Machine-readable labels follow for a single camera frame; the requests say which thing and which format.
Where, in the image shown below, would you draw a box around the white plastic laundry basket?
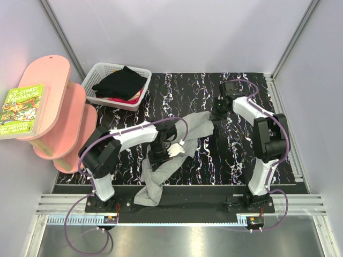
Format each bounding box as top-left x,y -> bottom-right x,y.
81,62 -> 152,111

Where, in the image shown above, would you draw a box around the aluminium frame rail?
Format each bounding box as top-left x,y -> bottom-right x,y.
35,194 -> 89,214

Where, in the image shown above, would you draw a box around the red and beige clothes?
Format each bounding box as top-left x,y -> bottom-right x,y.
107,89 -> 143,104

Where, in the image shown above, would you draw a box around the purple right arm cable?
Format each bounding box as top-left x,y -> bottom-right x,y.
227,79 -> 291,232

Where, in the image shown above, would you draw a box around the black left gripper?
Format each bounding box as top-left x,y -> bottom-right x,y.
147,141 -> 173,171

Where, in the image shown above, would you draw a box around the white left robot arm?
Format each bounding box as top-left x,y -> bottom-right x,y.
77,122 -> 178,212

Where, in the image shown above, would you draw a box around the left orange connector board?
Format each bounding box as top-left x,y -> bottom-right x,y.
103,214 -> 118,224

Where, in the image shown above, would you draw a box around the black t shirt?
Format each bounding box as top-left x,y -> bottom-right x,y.
92,66 -> 147,100

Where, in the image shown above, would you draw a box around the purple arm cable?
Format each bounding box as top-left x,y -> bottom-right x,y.
227,79 -> 291,232
63,116 -> 189,254

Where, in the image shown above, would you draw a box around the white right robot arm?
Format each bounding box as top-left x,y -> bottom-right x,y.
211,79 -> 290,213

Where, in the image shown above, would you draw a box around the green treehouse book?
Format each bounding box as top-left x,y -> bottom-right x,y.
1,84 -> 49,140

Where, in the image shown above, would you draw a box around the grey t shirt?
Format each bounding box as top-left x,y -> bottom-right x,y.
133,111 -> 214,207

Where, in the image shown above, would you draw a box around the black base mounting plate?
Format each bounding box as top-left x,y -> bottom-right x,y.
85,185 -> 275,225

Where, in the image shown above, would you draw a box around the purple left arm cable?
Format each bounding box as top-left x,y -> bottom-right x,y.
63,116 -> 189,254

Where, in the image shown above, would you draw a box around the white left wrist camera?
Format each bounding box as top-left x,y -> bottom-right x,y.
167,140 -> 185,157

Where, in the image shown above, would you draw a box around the pink tiered wooden shelf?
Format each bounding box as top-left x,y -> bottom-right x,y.
19,55 -> 97,173

